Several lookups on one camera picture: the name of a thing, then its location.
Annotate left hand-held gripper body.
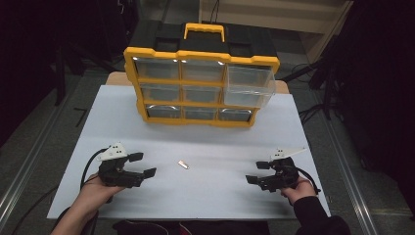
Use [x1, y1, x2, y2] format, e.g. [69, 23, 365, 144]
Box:
[96, 141, 147, 190]

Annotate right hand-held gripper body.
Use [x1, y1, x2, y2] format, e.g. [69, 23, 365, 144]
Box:
[258, 147, 307, 193]

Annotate clear plastic drawer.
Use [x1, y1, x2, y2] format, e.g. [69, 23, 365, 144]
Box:
[222, 64, 277, 109]

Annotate person's right hand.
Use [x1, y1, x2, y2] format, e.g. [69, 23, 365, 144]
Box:
[279, 175, 318, 208]

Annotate person's left hand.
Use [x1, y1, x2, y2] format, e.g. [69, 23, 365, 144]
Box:
[78, 172, 127, 213]

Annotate grid of small organizer drawers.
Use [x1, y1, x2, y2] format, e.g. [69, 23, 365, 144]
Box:
[132, 57, 254, 123]

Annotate person's dark clothing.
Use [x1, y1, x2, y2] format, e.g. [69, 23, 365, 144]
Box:
[112, 219, 272, 235]

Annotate yellow black drawer organizer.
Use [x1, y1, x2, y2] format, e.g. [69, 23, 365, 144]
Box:
[122, 21, 281, 128]

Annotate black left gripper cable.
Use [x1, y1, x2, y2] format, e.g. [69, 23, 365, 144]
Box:
[11, 148, 110, 235]

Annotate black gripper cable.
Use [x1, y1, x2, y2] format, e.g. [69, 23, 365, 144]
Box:
[11, 148, 110, 235]
[294, 165, 322, 195]

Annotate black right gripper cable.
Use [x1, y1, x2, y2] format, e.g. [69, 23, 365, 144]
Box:
[294, 165, 322, 195]

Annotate metal floor rail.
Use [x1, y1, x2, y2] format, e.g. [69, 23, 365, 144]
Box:
[311, 89, 381, 235]
[0, 92, 96, 226]

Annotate black floor cables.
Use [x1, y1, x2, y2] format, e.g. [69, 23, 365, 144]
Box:
[281, 60, 346, 126]

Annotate thin black hanging cable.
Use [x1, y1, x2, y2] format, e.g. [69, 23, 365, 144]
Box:
[208, 0, 221, 24]

